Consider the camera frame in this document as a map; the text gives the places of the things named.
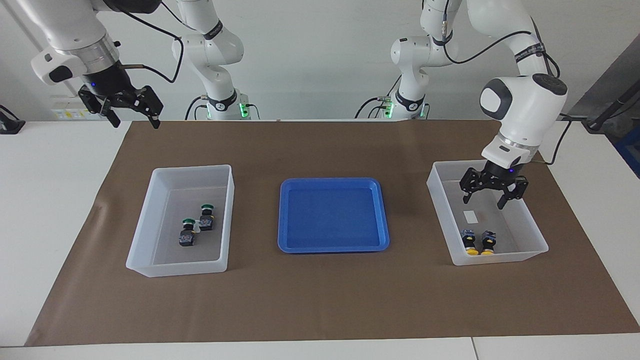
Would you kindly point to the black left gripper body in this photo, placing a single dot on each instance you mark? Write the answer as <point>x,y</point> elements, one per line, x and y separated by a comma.
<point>500,175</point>

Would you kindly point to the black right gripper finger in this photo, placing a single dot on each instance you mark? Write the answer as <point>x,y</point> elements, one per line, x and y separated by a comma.
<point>150,102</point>
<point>95,102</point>

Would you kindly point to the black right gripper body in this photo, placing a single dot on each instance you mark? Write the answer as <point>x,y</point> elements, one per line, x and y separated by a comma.
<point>110,82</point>

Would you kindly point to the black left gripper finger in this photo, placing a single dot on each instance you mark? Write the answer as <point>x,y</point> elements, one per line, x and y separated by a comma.
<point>471,182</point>
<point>520,189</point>

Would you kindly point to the yellow push button switch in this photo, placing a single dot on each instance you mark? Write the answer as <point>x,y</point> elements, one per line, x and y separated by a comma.
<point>488,239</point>
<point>468,239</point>

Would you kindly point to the green push button switch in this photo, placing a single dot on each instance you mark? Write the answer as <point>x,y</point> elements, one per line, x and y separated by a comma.
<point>187,237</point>
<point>206,222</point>

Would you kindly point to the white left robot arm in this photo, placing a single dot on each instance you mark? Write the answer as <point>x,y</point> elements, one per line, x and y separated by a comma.
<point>525,105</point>

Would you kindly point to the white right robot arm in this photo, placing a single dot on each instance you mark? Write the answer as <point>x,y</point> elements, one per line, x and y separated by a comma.
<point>65,25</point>

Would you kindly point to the translucent white plastic box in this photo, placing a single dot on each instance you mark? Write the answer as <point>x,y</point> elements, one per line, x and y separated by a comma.
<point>500,257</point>
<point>175,270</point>

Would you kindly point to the black clamp stand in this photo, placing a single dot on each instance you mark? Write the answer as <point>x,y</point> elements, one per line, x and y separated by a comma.
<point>10,125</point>

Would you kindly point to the black pole stand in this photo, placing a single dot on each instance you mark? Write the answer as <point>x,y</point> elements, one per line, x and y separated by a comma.
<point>600,122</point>

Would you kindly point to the blue crate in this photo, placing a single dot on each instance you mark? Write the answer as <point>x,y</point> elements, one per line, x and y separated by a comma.
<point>631,150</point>

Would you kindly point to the blue plastic tray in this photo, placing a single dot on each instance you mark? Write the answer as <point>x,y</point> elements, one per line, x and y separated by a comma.
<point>332,215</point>

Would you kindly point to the brown paper table mat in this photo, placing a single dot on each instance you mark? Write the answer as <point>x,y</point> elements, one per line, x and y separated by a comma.
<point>320,300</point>

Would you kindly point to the white wall socket panel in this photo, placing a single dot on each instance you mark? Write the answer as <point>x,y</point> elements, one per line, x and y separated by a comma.
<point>67,112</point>

